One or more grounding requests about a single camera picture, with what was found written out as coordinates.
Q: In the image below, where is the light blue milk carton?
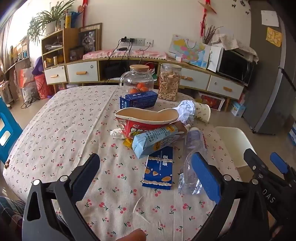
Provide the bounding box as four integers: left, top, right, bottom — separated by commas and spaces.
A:
132, 124, 178, 159

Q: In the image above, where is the blue biscuit box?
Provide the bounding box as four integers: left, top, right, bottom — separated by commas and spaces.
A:
142, 146, 174, 190

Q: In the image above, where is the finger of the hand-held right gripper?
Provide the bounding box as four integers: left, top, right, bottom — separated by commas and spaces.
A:
243, 148, 266, 179
270, 152, 296, 183

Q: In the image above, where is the blue and white box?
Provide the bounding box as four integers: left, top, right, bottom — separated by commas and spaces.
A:
231, 100, 246, 117

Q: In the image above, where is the cat picture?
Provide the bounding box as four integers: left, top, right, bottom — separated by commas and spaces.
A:
78, 29, 97, 54

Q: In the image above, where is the large wooden picture frame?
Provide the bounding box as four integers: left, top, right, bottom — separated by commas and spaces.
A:
80, 23, 102, 51

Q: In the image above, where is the white paper bag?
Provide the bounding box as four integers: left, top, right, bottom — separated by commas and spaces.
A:
206, 45, 223, 72

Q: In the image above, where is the potted spider plant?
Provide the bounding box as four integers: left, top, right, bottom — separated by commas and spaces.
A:
27, 0, 77, 44

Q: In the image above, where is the bundle of dried twigs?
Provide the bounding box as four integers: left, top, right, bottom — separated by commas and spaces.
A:
202, 25, 223, 45

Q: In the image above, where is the grey refrigerator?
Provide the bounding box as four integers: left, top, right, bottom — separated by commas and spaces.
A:
243, 0, 296, 135

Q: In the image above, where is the blue plastic stool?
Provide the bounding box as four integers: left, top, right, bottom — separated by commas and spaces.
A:
0, 97, 23, 164

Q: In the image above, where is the plastic jar of sunflower seeds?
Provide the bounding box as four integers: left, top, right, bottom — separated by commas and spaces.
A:
158, 63, 182, 102

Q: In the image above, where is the white wall socket strip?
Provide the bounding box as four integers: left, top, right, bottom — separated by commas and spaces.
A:
121, 38, 153, 46

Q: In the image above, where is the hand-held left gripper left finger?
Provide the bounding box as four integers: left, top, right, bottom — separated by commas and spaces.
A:
22, 153, 101, 241

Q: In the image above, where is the brown snack packet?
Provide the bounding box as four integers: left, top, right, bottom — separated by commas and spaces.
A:
172, 122, 189, 139

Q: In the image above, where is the white drawer wooden handle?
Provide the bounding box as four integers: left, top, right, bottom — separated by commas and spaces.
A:
207, 76, 244, 100
67, 61, 99, 83
44, 66, 67, 84
179, 68, 210, 90

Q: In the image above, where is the printed paper cup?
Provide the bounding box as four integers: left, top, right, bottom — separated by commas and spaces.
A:
194, 102, 211, 122

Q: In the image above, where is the white plastic trash bin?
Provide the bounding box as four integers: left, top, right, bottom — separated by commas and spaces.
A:
214, 126, 257, 168

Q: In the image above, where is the red picture box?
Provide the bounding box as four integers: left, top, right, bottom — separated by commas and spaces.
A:
199, 93, 226, 112

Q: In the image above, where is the black microwave oven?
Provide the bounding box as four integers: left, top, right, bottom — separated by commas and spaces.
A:
216, 49, 255, 86

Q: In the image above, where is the white wrapper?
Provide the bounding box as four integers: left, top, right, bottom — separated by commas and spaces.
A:
110, 128, 126, 139

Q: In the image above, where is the pink cloth runner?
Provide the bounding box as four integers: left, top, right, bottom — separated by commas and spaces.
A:
83, 49, 169, 61

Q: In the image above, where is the wooden shelf unit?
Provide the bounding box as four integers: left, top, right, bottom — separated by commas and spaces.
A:
42, 28, 80, 70

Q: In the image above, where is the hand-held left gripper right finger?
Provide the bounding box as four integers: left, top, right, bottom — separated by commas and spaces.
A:
190, 152, 269, 241

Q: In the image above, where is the yellow paper note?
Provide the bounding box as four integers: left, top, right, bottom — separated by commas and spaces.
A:
266, 27, 283, 48

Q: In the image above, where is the long wooden cabinet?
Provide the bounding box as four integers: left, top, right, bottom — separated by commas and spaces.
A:
66, 52, 245, 107

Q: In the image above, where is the red instant noodle cup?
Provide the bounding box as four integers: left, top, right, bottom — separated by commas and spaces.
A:
115, 108, 179, 139

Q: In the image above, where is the floral cloth cover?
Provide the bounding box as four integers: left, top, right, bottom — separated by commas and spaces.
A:
210, 32, 258, 63

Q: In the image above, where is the person's plaid clothing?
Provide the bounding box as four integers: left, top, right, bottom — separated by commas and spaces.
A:
0, 197, 26, 241

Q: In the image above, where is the white paper note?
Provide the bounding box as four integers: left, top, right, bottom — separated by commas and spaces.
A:
261, 10, 280, 26

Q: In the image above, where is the clear plastic bottle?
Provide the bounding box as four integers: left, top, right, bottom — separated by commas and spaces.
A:
178, 127, 208, 195

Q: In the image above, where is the white paper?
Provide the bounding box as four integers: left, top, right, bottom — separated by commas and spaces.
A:
176, 100, 196, 126

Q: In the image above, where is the colourful map board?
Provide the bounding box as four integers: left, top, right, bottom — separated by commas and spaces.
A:
168, 35, 211, 69

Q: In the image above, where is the dark blue carton box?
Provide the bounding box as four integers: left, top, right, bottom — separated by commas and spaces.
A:
119, 90, 158, 109

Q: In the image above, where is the person's left hand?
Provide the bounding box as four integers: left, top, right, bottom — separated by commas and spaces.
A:
116, 228, 147, 241

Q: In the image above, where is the red hanging decoration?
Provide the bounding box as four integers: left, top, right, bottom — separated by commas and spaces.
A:
198, 0, 217, 37
82, 0, 89, 26

